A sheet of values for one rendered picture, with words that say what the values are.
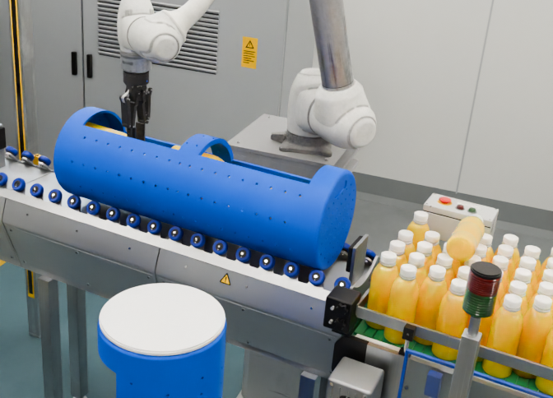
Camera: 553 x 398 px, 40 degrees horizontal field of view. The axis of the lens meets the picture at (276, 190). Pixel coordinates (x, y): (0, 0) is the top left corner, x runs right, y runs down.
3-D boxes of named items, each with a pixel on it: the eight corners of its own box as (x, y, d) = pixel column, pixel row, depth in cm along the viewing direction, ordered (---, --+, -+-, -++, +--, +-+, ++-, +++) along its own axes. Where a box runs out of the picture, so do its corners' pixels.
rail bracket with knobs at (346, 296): (334, 314, 198) (339, 280, 194) (360, 322, 195) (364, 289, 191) (319, 332, 190) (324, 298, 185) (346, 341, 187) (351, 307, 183)
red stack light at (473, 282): (470, 278, 158) (473, 261, 156) (500, 286, 155) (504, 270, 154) (462, 291, 152) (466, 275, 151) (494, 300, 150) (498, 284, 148)
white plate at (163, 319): (197, 274, 184) (197, 278, 185) (85, 294, 172) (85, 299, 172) (245, 335, 162) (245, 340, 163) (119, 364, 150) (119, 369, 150)
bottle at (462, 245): (479, 256, 184) (493, 228, 200) (464, 231, 184) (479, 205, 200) (454, 266, 188) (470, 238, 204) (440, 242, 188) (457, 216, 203)
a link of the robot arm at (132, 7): (112, 47, 218) (126, 57, 207) (111, -8, 211) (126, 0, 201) (147, 45, 223) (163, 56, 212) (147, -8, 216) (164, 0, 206)
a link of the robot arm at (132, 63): (113, 50, 214) (113, 71, 216) (139, 56, 210) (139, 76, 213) (132, 45, 221) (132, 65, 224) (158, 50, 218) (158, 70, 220)
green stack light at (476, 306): (465, 298, 160) (470, 278, 158) (495, 307, 157) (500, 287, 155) (458, 312, 154) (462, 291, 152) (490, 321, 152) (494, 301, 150)
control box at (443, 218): (427, 222, 231) (433, 192, 227) (492, 239, 224) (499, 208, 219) (418, 234, 223) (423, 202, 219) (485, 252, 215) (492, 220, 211)
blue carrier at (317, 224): (113, 173, 257) (108, 94, 243) (352, 241, 224) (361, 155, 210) (57, 208, 234) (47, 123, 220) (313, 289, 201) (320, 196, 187)
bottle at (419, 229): (424, 273, 222) (434, 216, 215) (420, 284, 216) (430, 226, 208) (401, 267, 224) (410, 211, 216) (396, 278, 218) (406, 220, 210)
